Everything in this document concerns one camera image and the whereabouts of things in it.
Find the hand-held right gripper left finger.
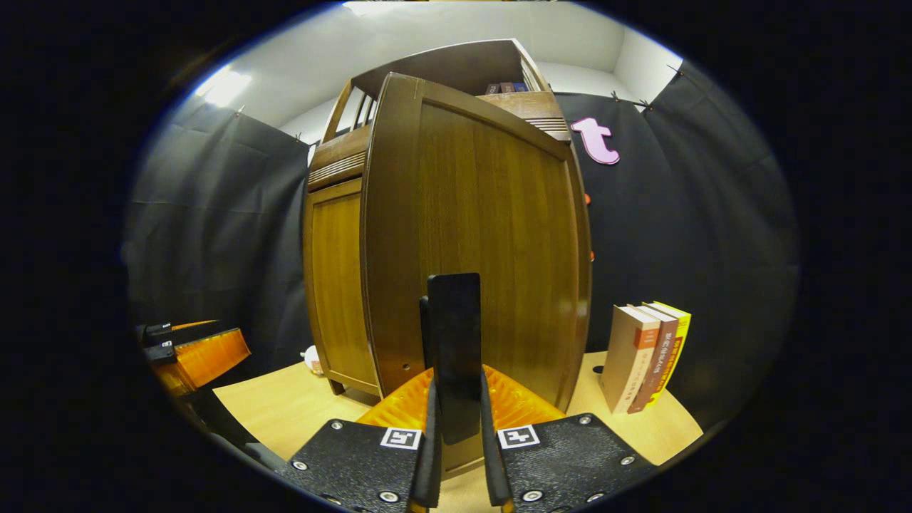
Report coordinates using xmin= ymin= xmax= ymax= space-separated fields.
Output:
xmin=274 ymin=367 xmax=444 ymax=513

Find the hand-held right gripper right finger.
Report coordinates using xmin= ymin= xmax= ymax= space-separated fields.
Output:
xmin=479 ymin=365 xmax=660 ymax=513

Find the wooden cabinet door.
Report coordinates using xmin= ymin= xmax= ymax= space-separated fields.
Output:
xmin=303 ymin=178 xmax=382 ymax=396
xmin=360 ymin=71 xmax=592 ymax=478

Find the wooden double-door shoe cabinet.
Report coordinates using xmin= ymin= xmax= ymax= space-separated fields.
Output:
xmin=303 ymin=39 xmax=574 ymax=400

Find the black backdrop cloth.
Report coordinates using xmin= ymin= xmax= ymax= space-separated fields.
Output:
xmin=123 ymin=61 xmax=800 ymax=428

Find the beige book with orange band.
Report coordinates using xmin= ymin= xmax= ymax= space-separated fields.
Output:
xmin=598 ymin=305 xmax=661 ymax=415

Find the brown-spined book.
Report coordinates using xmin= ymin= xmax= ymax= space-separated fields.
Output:
xmin=627 ymin=305 xmax=679 ymax=414

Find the ceiling light panel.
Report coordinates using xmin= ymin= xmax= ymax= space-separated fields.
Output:
xmin=196 ymin=68 xmax=252 ymax=108

